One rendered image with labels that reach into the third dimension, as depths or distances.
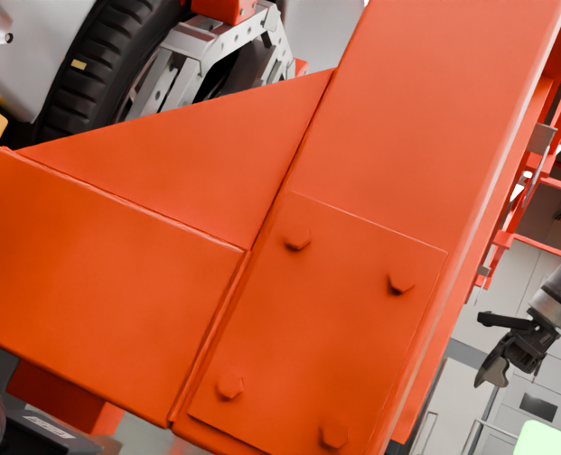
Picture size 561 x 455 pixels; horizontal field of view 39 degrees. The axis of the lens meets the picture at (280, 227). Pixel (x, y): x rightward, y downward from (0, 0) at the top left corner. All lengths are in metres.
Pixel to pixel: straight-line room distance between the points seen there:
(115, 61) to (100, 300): 0.47
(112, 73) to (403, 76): 0.49
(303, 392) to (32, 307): 0.24
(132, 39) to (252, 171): 0.45
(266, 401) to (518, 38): 0.37
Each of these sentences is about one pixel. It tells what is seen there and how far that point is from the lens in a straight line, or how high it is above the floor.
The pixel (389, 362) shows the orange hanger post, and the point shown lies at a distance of 0.63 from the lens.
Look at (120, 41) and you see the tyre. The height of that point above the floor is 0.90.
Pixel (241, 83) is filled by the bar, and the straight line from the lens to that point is 1.35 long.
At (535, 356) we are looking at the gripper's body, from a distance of 1.78.
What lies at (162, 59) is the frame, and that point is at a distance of 1.12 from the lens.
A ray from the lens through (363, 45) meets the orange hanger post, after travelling 0.71.
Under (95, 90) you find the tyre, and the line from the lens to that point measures 1.07.
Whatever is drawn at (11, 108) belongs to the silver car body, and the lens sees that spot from 0.96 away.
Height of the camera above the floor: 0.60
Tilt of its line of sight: 9 degrees up
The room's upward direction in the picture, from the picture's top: 25 degrees clockwise
